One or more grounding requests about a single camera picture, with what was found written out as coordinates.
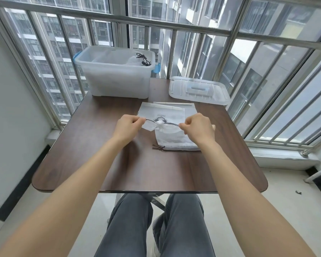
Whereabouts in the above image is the person's left forearm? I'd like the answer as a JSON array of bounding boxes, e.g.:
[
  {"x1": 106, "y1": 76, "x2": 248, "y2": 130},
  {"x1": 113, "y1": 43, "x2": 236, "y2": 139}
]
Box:
[{"x1": 0, "y1": 135, "x2": 132, "y2": 257}]

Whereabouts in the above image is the printed clear plastic bag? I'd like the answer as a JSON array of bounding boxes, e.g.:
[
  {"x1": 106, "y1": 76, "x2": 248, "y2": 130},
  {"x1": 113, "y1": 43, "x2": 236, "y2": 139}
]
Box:
[{"x1": 136, "y1": 102, "x2": 185, "y2": 126}]

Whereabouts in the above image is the translucent storage box lid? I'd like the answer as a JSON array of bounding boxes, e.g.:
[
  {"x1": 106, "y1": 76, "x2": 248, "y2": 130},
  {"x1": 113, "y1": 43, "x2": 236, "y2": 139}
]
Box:
[{"x1": 169, "y1": 76, "x2": 231, "y2": 106}]

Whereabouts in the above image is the person's leg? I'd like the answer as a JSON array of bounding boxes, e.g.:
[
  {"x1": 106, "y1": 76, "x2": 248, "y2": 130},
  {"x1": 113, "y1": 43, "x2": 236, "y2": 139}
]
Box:
[
  {"x1": 156, "y1": 194, "x2": 216, "y2": 257},
  {"x1": 94, "y1": 194, "x2": 154, "y2": 257}
]

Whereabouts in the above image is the person's right hand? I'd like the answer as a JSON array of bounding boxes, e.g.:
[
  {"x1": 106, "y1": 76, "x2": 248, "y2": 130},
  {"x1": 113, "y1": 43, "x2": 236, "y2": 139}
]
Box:
[{"x1": 178, "y1": 113, "x2": 216, "y2": 147}]

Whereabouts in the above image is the translucent plastic storage box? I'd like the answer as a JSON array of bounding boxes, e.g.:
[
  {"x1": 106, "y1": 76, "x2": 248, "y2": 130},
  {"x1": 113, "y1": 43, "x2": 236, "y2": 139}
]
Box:
[{"x1": 73, "y1": 45, "x2": 161, "y2": 100}]

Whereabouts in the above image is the black cord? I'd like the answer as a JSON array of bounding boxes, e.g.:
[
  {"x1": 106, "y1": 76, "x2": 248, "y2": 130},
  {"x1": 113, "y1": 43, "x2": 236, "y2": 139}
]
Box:
[{"x1": 136, "y1": 52, "x2": 152, "y2": 66}]

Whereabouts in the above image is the plain clear plastic bag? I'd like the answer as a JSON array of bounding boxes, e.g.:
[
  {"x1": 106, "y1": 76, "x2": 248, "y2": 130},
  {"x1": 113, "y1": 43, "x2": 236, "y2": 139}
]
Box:
[{"x1": 153, "y1": 101, "x2": 198, "y2": 119}]

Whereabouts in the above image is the white pipe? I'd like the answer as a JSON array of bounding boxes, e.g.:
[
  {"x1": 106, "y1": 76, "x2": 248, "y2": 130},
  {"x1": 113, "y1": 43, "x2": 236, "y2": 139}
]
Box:
[{"x1": 304, "y1": 165, "x2": 321, "y2": 184}]

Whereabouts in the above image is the person's right forearm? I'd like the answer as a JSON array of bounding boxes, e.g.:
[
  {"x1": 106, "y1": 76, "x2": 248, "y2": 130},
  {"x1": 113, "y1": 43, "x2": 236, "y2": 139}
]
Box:
[{"x1": 197, "y1": 136, "x2": 317, "y2": 257}]

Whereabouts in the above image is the metal table leg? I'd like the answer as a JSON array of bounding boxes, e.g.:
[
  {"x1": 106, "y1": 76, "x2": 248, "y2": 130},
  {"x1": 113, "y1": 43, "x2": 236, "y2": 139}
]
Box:
[{"x1": 115, "y1": 194, "x2": 169, "y2": 212}]

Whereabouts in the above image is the white pouch in plastic wrap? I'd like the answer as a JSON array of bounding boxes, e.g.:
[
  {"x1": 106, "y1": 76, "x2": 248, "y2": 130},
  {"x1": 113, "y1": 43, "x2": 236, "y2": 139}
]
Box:
[{"x1": 126, "y1": 56, "x2": 151, "y2": 68}]

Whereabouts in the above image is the white black-cord drawstring pouch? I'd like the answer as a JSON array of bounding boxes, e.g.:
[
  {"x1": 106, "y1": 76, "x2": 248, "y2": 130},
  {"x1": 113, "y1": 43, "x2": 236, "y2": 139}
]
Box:
[{"x1": 142, "y1": 117, "x2": 187, "y2": 133}]

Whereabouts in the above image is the person's left leg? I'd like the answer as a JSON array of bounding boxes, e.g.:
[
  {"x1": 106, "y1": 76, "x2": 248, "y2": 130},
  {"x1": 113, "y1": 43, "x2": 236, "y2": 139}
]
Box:
[{"x1": 94, "y1": 194, "x2": 154, "y2": 257}]

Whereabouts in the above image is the person's right leg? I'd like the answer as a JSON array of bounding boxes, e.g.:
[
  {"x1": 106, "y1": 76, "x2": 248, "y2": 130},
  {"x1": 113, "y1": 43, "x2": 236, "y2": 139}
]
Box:
[{"x1": 156, "y1": 194, "x2": 216, "y2": 257}]

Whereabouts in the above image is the person's left hand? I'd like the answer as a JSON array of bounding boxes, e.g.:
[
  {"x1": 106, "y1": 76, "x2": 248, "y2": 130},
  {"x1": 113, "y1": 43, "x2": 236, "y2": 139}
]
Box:
[{"x1": 111, "y1": 114, "x2": 147, "y2": 145}]

